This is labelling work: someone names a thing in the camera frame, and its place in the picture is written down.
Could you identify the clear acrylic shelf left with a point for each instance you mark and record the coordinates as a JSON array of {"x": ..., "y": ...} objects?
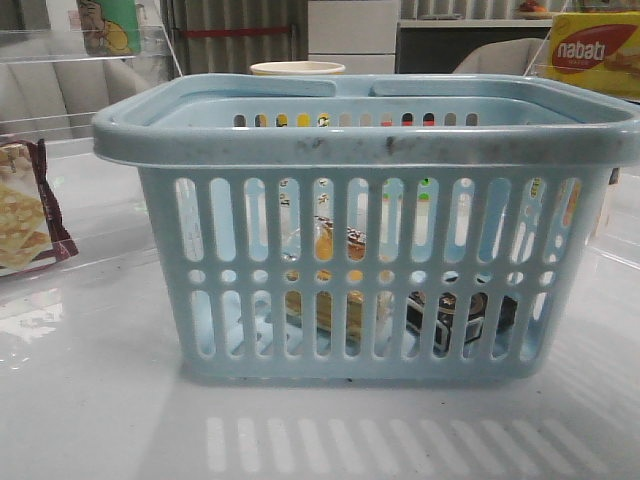
[{"x": 51, "y": 87}]

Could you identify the packaged bread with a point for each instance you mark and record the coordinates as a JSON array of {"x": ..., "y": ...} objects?
[{"x": 356, "y": 300}]

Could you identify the clear acrylic shelf right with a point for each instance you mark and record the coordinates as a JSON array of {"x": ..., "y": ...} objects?
[{"x": 617, "y": 227}]

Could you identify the yellow popcorn paper cup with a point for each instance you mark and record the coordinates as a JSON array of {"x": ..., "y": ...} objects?
[{"x": 297, "y": 68}]

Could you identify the black tissue pack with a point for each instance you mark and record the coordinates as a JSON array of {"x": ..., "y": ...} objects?
[{"x": 416, "y": 303}]

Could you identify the clear acrylic shelf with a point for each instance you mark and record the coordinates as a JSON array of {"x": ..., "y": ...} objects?
[
  {"x": 51, "y": 87},
  {"x": 617, "y": 227}
]

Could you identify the yellow nabati wafer box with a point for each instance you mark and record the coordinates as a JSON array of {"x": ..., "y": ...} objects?
[{"x": 596, "y": 51}]

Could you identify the white drawer cabinet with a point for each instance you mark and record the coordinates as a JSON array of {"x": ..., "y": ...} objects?
[{"x": 361, "y": 35}]

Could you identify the brown cracker snack packet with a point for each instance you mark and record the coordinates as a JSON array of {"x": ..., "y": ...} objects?
[{"x": 33, "y": 235}]

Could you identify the light blue plastic basket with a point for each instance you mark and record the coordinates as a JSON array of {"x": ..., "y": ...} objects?
[{"x": 460, "y": 183}]

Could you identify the beige chair back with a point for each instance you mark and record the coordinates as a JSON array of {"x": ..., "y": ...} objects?
[{"x": 512, "y": 57}]

